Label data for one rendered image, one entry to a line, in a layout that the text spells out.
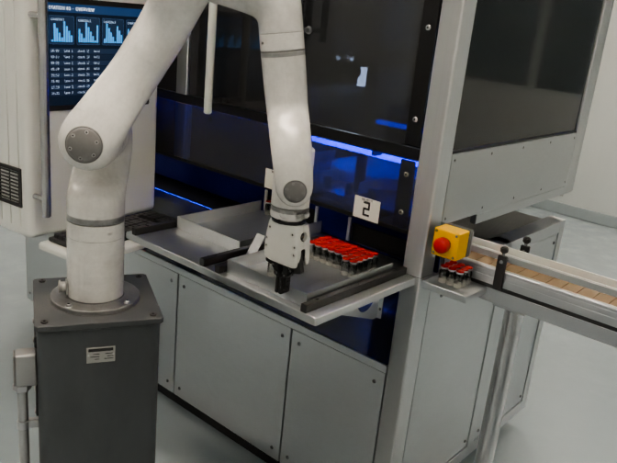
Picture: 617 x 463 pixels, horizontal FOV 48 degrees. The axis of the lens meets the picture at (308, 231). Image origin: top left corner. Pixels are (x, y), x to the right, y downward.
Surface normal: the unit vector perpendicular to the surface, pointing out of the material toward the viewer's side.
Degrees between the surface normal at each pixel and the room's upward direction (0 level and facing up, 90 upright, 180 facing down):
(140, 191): 90
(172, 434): 0
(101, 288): 90
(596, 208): 90
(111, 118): 69
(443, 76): 90
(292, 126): 45
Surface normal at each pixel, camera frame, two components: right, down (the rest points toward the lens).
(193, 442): 0.10, -0.95
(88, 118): 0.15, -0.18
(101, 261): 0.46, 0.31
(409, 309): -0.65, 0.17
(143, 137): 0.83, 0.25
